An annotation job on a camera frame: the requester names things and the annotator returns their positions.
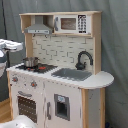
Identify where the wooden toy kitchen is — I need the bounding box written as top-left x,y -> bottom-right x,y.
7,11 -> 114,128

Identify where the grey sink basin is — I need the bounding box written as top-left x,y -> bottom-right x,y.
52,68 -> 92,81

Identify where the black toy faucet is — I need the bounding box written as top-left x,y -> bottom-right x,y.
75,51 -> 93,70

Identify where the black stovetop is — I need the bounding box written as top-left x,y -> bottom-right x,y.
18,63 -> 55,73

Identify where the silver cooking pot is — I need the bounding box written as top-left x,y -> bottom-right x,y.
23,57 -> 39,67

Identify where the right red stove knob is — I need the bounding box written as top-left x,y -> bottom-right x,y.
30,81 -> 37,88

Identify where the red stove knob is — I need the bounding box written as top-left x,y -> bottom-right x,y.
30,81 -> 37,88
12,77 -> 18,82

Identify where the grey ice dispenser panel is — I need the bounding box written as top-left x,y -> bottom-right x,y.
54,94 -> 70,120

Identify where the grey range hood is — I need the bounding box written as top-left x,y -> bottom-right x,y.
24,16 -> 52,35

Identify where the left red stove knob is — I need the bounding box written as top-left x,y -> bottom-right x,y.
12,77 -> 18,82

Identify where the oven door with window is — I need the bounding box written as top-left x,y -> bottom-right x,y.
18,96 -> 37,123

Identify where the grey cabinet door handle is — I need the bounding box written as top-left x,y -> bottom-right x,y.
47,102 -> 51,120

